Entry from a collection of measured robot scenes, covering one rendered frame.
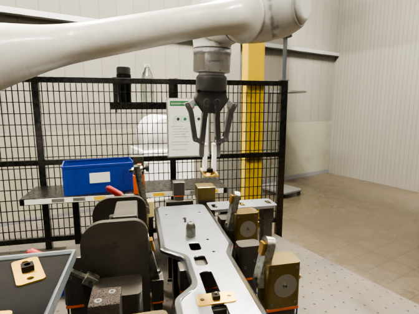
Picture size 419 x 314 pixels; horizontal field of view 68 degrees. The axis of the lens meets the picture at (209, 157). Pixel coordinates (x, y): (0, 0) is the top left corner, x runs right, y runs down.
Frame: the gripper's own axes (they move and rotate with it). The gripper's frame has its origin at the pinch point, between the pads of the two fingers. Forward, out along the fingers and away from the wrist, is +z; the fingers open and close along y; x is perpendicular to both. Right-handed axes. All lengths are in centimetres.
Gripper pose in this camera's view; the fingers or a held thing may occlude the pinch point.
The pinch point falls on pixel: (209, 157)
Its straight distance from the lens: 79.0
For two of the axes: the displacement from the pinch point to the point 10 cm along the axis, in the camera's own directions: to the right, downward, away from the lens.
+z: -0.3, 9.8, 2.0
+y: 9.9, -0.1, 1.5
